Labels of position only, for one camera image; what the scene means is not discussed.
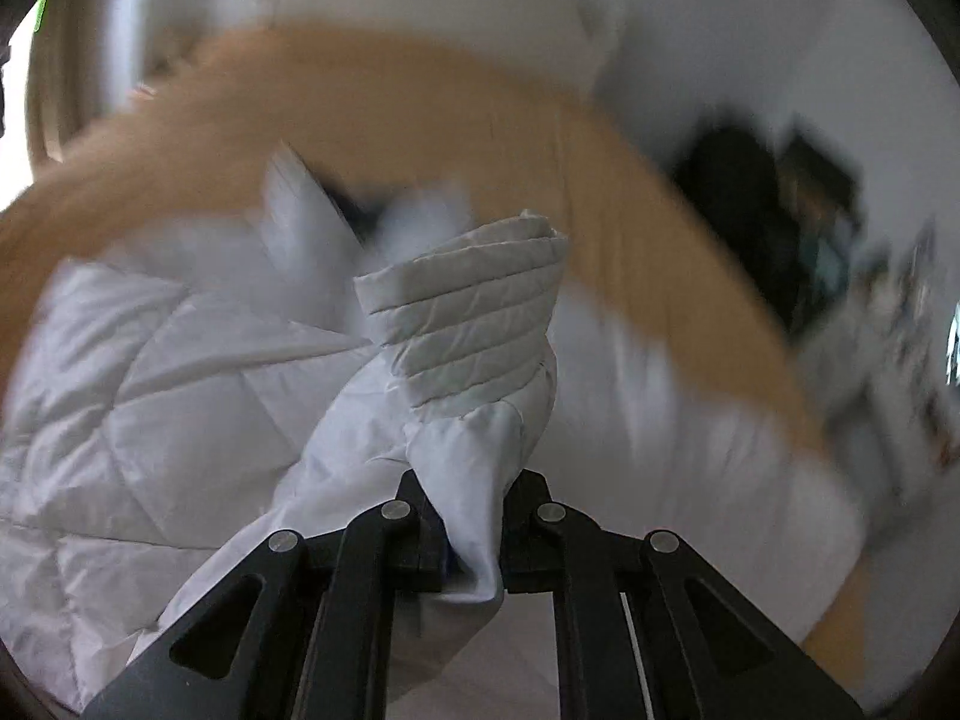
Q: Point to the mustard corduroy bed cover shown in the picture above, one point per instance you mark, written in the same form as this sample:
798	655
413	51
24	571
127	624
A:
373	108

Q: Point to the white puffer down jacket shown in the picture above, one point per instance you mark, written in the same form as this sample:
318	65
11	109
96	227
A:
210	381

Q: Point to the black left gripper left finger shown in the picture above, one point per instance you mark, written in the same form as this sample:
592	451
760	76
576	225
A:
300	628

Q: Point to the black jacket on chair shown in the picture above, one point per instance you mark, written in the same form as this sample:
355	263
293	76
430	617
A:
788	211

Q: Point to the beige curtain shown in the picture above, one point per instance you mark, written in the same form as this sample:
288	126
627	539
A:
57	91

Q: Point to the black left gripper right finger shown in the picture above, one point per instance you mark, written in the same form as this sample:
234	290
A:
647	628

